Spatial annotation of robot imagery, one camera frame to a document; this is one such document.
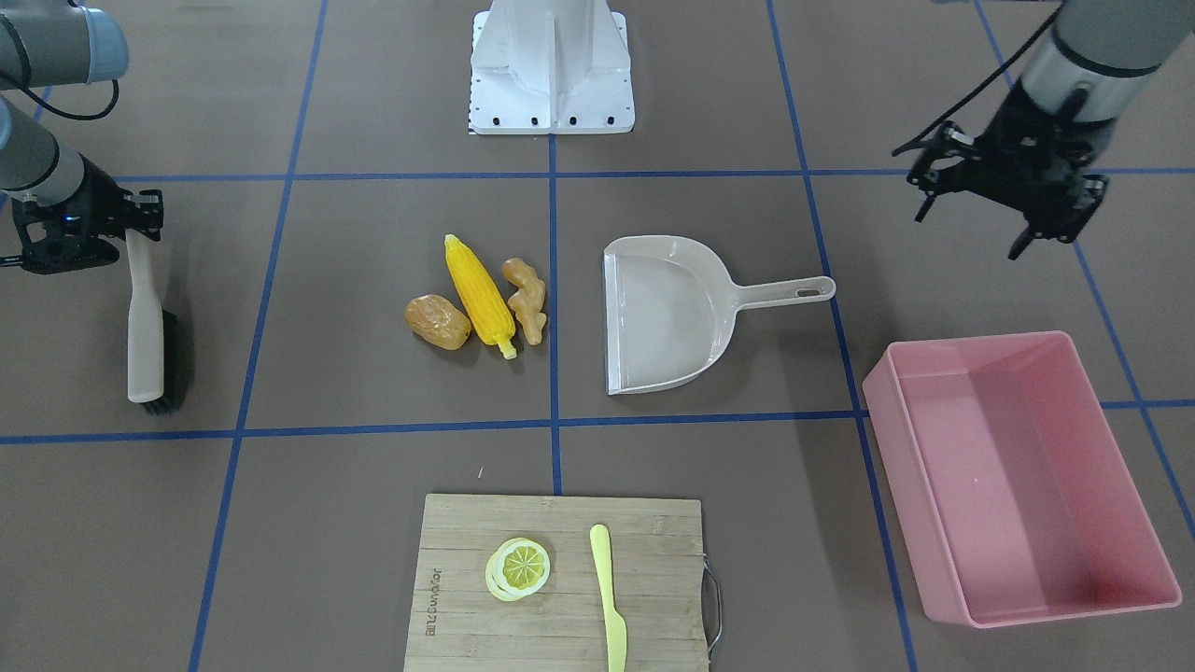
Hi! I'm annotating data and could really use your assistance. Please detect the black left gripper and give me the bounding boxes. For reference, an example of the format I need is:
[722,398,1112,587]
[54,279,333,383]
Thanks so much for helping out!
[911,84,1114,262]

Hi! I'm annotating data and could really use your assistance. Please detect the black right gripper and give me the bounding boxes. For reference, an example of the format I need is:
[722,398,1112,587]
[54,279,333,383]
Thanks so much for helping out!
[11,157,165,275]

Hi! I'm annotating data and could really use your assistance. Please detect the beige hand brush black bristles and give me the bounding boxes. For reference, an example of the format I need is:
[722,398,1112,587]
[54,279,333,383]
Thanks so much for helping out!
[124,230,190,416]

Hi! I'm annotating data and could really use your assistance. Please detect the brown toy potato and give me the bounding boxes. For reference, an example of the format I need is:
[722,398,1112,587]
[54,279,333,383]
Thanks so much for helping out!
[402,294,472,350]

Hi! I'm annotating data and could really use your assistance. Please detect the yellow toy corn cob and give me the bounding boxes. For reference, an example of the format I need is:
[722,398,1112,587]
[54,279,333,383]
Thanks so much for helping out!
[443,233,517,360]

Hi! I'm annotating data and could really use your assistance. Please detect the beige plastic dustpan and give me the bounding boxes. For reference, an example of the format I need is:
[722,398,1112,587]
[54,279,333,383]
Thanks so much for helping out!
[602,236,837,396]

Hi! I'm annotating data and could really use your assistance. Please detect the tan toy ginger root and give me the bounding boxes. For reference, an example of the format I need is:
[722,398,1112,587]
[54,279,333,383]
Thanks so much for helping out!
[502,257,549,347]

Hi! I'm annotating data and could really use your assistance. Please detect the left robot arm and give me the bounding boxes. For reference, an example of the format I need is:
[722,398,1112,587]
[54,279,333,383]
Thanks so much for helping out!
[900,1,1194,259]

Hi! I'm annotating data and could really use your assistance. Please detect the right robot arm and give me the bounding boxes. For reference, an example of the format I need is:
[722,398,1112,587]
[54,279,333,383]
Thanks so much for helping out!
[1,1,165,285]

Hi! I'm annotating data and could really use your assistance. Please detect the pink plastic bin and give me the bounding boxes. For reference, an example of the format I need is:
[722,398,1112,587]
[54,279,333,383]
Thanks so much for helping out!
[863,330,1183,629]

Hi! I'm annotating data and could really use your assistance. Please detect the bamboo cutting board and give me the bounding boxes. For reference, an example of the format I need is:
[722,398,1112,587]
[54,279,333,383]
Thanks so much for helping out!
[402,494,710,671]

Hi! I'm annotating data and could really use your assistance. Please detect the yellow lemon slices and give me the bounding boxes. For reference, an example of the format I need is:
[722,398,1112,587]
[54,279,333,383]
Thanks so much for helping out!
[484,539,551,601]

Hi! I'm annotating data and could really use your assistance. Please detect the yellow plastic knife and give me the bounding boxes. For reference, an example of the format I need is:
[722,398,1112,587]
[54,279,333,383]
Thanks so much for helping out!
[589,524,630,671]

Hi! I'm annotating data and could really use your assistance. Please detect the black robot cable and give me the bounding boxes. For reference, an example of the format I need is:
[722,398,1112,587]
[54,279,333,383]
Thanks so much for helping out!
[891,10,1061,158]

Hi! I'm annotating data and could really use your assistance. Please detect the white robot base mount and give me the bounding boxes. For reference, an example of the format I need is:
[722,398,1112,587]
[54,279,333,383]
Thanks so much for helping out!
[467,1,636,135]

